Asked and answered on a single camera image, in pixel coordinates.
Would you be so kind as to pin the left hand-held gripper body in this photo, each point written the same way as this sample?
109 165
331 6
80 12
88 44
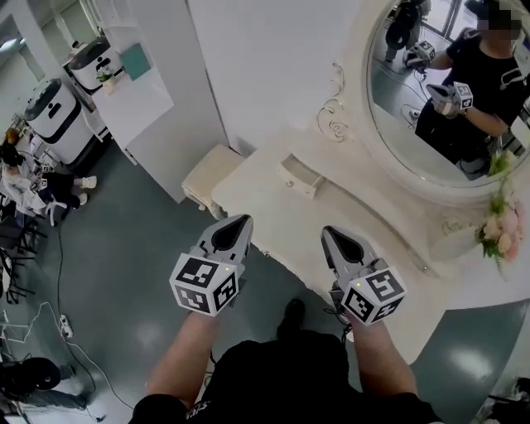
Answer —
207 281

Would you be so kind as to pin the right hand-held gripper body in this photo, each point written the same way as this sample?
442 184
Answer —
372 296

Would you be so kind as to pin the white dressing table drawer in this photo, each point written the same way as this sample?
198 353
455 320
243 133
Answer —
300 174

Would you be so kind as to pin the person's right forearm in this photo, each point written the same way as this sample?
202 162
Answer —
381 360

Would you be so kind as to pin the person's left forearm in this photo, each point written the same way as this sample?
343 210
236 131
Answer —
182 356

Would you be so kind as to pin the white dressing table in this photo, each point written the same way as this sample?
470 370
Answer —
352 215

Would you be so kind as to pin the person's black shoe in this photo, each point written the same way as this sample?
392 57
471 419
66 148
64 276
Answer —
292 316

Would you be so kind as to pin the cream upholstered stool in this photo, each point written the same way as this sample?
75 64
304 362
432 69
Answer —
211 170

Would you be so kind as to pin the person's black clothing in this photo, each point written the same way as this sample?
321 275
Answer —
281 381

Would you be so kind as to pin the pink flower bouquet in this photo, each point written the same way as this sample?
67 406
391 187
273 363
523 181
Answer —
503 232

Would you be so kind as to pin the white power strip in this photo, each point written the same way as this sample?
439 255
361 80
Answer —
66 326

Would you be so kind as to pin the white counter cabinet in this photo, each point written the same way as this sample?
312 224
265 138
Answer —
132 120

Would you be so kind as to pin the oval white-framed mirror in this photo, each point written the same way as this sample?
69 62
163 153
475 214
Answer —
397 112

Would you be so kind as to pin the black round device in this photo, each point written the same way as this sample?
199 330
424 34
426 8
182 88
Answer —
29 377

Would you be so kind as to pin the white machine with black top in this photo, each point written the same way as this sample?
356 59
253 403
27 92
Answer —
58 120
93 62

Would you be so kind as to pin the small potted plant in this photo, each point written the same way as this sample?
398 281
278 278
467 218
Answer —
107 80

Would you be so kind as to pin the teal box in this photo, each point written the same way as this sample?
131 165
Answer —
136 62

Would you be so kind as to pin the black metal chair frame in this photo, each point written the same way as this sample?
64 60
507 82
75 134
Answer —
18 248

